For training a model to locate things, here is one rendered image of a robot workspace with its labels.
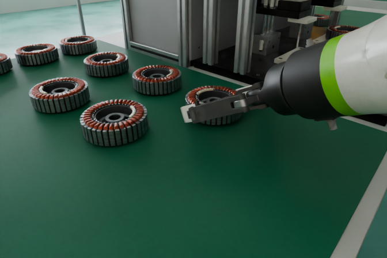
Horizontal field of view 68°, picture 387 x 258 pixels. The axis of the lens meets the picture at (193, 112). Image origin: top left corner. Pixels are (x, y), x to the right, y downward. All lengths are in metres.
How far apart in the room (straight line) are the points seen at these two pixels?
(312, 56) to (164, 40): 0.57
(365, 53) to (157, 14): 0.65
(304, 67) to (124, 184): 0.27
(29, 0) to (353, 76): 6.97
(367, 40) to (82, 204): 0.36
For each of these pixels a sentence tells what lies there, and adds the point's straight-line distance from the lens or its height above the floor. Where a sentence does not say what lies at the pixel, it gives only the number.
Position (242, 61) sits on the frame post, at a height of 0.80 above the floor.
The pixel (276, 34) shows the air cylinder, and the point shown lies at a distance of 0.89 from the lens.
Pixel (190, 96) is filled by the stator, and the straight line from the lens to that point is 0.55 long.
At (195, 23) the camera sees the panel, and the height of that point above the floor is 0.87.
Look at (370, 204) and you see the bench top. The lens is 0.44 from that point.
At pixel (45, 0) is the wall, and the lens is 7.25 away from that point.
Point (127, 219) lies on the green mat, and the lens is 0.37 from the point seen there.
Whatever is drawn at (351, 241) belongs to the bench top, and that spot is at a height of 0.75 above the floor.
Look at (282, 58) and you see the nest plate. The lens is 0.81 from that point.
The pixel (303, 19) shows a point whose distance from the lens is 0.81.
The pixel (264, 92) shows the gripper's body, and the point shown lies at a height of 0.86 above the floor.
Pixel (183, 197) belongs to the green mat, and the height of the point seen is 0.75.
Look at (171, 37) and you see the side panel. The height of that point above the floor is 0.82.
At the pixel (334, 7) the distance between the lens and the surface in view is 1.04.
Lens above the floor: 1.03
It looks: 29 degrees down
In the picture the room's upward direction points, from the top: straight up
